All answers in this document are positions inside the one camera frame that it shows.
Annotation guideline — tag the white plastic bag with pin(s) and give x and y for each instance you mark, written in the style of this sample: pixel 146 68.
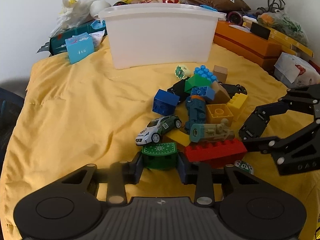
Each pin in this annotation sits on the white plastic bag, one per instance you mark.
pixel 73 14

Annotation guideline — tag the white plastic bin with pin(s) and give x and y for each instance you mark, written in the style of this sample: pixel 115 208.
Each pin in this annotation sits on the white plastic bin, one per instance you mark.
pixel 156 33

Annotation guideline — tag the green printed dice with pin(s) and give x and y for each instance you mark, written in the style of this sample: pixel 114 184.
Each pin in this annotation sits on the green printed dice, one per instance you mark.
pixel 182 72

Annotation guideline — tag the wooden cube block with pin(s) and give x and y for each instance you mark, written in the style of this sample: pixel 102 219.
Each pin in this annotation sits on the wooden cube block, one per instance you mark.
pixel 221 73

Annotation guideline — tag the yellow flat block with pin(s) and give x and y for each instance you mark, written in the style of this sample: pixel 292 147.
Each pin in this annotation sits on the yellow flat block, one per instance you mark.
pixel 178 136

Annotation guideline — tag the light blue card box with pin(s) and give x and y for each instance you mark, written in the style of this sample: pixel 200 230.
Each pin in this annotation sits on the light blue card box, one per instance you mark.
pixel 79 47

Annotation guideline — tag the yellow stepped lego brick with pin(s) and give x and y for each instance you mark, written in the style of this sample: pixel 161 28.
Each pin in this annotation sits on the yellow stepped lego brick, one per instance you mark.
pixel 237 105

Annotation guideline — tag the brown padded envelope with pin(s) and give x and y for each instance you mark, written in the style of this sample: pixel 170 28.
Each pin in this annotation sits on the brown padded envelope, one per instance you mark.
pixel 222 5

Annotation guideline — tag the tan wooden wedge block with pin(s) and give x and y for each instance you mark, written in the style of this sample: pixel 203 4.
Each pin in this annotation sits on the tan wooden wedge block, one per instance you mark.
pixel 221 95

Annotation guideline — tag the teal toy robot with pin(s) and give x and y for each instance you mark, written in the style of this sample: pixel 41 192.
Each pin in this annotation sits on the teal toy robot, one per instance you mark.
pixel 196 108

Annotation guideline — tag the panda printed dice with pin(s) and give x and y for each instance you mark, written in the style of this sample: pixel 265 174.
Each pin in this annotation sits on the panda printed dice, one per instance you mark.
pixel 244 166

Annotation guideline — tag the dark green cotton pack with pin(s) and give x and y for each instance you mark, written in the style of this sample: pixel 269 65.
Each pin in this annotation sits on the dark green cotton pack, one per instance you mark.
pixel 57 44

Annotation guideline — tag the green lego block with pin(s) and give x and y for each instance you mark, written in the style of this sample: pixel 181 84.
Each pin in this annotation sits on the green lego block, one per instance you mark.
pixel 195 81

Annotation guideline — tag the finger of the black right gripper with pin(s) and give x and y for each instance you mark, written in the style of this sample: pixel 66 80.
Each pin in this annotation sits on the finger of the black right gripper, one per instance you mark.
pixel 300 146
pixel 258 120

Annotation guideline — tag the dark tape roll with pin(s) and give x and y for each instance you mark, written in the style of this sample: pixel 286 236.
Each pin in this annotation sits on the dark tape roll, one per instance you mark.
pixel 235 17

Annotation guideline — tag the bag of green pieces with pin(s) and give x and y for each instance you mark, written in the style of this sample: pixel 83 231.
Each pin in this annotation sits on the bag of green pieces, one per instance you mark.
pixel 281 22

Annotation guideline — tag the white ceramic bowl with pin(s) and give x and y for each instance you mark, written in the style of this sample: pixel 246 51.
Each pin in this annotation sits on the white ceramic bowl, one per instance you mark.
pixel 98 6

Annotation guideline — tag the black small box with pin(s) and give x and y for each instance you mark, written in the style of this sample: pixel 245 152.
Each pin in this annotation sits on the black small box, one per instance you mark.
pixel 260 31

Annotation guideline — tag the orange hollow lego brick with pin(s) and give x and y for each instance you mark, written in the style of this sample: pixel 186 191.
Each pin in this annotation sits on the orange hollow lego brick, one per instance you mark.
pixel 215 113

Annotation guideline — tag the black toy chassis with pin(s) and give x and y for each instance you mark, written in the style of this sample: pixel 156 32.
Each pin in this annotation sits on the black toy chassis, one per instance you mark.
pixel 233 89

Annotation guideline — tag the white wipe sachets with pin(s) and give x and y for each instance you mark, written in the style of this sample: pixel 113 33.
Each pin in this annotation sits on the white wipe sachets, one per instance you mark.
pixel 97 38

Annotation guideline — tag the blue cube block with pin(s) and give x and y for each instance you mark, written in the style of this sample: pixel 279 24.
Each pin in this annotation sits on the blue cube block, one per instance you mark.
pixel 164 103

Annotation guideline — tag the white green toy car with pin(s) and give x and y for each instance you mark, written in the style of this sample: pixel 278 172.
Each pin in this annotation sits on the white green toy car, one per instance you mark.
pixel 156 128

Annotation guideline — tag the light blue studded brick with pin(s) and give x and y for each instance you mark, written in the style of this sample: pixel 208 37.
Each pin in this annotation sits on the light blue studded brick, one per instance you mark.
pixel 203 71

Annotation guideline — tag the olive teal toy vehicle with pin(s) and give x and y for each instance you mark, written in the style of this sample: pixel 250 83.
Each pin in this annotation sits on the olive teal toy vehicle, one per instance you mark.
pixel 211 132

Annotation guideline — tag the white printed snack bag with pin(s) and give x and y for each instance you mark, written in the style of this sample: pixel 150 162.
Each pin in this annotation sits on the white printed snack bag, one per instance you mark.
pixel 294 72

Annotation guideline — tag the yellow flat box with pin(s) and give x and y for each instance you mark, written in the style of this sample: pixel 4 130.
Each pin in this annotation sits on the yellow flat box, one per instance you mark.
pixel 288 44

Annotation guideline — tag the red lego brick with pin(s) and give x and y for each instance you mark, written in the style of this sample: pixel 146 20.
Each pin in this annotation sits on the red lego brick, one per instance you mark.
pixel 216 154

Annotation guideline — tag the orange cardboard box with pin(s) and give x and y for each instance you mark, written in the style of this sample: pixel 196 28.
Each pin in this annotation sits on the orange cardboard box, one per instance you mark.
pixel 263 52

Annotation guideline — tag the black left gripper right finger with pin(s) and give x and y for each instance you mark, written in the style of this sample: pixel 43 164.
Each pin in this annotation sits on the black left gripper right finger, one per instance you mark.
pixel 204 177

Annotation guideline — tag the green semicircle block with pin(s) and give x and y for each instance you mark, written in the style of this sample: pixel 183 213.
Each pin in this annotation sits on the green semicircle block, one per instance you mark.
pixel 162 156

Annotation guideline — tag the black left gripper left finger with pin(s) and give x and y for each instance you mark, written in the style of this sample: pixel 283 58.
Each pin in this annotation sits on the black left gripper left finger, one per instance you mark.
pixel 89 177

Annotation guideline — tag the black toy car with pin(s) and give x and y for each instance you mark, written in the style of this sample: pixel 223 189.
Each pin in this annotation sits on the black toy car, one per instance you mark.
pixel 178 90

